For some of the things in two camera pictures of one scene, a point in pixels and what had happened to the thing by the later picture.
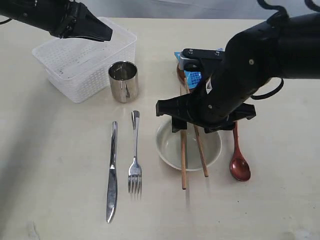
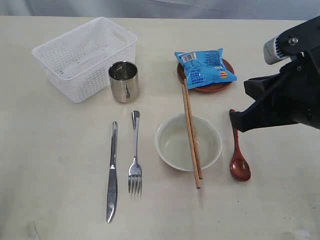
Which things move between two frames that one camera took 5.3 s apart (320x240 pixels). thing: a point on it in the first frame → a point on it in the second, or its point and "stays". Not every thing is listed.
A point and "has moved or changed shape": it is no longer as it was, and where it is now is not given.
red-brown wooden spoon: (239, 167) stays
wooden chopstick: (183, 133) → (193, 163)
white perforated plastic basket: (78, 67) stays
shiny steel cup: (123, 76) stays
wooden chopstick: (196, 132) has moved or changed shape
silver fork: (135, 170) stays
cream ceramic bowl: (168, 144) stays
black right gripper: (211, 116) → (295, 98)
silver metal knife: (112, 190) stays
